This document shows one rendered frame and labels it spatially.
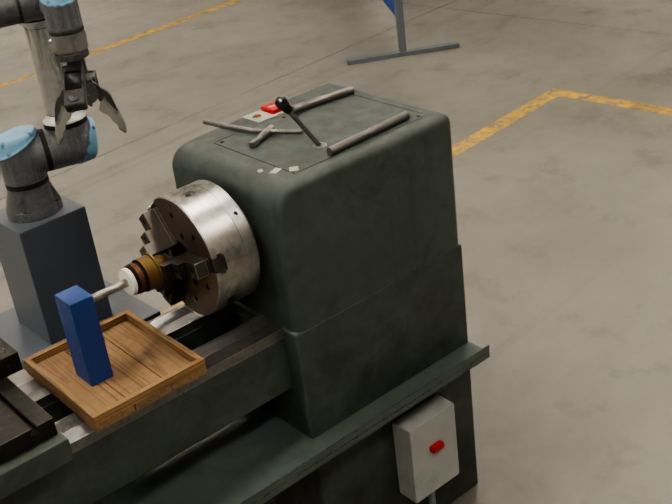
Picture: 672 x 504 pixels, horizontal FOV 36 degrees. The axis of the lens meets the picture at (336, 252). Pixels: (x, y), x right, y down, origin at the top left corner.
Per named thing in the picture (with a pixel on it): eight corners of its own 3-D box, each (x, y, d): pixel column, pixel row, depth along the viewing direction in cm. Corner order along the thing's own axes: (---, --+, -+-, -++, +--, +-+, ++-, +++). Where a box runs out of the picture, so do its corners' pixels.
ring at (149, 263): (149, 243, 254) (116, 257, 249) (169, 254, 247) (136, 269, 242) (157, 276, 258) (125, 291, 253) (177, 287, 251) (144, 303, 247)
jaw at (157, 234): (182, 245, 259) (159, 204, 260) (188, 238, 255) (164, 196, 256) (144, 262, 254) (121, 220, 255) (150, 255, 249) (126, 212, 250)
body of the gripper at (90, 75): (102, 94, 235) (90, 42, 230) (101, 106, 227) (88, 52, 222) (68, 100, 234) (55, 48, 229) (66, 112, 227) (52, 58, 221)
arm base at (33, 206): (-2, 213, 287) (-12, 181, 283) (46, 194, 296) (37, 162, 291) (23, 228, 277) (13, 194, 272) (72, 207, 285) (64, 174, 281)
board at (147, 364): (131, 321, 273) (127, 309, 271) (207, 372, 248) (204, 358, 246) (26, 372, 257) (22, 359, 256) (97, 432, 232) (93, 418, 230)
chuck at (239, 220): (194, 266, 281) (179, 162, 264) (266, 314, 260) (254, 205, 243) (184, 271, 279) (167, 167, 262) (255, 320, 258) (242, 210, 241)
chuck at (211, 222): (184, 271, 279) (167, 167, 262) (255, 320, 258) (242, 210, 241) (155, 284, 274) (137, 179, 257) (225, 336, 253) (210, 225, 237)
